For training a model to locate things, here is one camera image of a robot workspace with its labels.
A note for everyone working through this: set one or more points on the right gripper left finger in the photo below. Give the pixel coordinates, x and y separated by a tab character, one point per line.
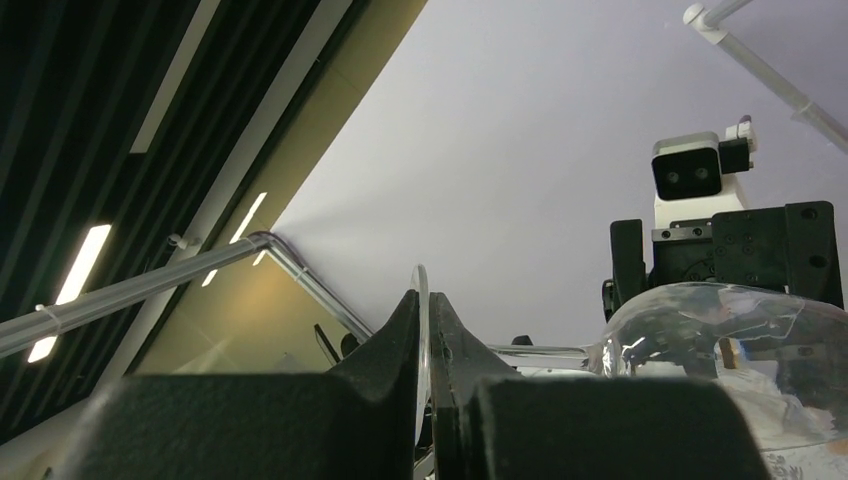
355	421

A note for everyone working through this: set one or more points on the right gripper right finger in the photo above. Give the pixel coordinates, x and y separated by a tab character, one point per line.
491	422

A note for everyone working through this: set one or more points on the clear wine glass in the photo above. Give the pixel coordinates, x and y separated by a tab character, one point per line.
782	359

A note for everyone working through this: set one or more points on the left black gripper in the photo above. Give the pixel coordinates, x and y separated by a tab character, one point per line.
791	249

